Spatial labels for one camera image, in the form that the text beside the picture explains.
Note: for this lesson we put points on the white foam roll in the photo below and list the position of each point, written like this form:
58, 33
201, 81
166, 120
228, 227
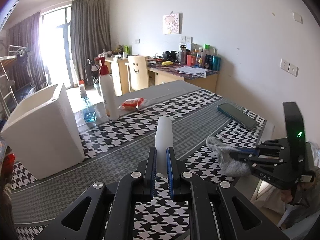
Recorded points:
163, 140

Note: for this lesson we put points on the wooden smiley chair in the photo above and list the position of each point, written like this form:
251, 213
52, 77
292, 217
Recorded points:
138, 74

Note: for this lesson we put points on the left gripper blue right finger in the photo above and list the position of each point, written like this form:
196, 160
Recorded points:
172, 173

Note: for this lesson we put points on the red snack packet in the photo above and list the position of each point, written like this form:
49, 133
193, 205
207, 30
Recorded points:
133, 104

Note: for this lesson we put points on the brown curtain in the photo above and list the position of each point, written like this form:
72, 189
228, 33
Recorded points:
90, 31
27, 34

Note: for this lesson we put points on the grey sock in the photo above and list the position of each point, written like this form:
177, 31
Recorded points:
229, 167

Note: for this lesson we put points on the blue spray bottle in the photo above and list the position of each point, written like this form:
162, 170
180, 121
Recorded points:
88, 110

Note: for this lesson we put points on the red plastic bag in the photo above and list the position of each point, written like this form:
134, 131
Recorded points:
8, 165

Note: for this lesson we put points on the dark green phone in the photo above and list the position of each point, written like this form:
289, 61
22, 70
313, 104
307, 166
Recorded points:
237, 115

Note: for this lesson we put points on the balcony glass door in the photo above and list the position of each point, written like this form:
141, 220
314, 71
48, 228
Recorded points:
55, 48

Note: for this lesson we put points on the person right hand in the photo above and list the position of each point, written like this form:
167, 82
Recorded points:
286, 196

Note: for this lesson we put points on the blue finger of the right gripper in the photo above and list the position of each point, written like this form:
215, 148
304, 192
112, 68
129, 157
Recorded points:
252, 151
240, 156

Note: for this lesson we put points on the white pump bottle red cap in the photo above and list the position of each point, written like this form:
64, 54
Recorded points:
107, 90

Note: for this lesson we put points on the right brown curtain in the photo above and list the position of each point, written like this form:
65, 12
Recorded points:
90, 31

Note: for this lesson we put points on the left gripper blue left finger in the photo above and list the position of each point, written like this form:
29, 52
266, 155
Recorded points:
150, 172

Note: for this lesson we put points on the houndstooth table cloth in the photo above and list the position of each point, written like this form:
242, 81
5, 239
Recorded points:
113, 149

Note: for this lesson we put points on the pink anime wall picture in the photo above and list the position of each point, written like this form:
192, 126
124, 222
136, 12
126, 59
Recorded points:
171, 23

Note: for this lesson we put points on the white foam box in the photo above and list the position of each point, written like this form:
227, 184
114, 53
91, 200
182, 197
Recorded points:
43, 133

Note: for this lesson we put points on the white papers on desk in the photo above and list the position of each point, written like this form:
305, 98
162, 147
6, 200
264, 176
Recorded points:
200, 72

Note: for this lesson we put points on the wall socket pair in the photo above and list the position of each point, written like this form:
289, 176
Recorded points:
289, 67

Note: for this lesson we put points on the left brown curtain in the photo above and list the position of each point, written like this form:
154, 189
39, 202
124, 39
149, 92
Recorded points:
27, 34

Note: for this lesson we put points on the wooden desk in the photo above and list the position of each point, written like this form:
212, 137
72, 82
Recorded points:
158, 74

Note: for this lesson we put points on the metal bunk bed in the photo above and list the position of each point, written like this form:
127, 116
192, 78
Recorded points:
9, 98

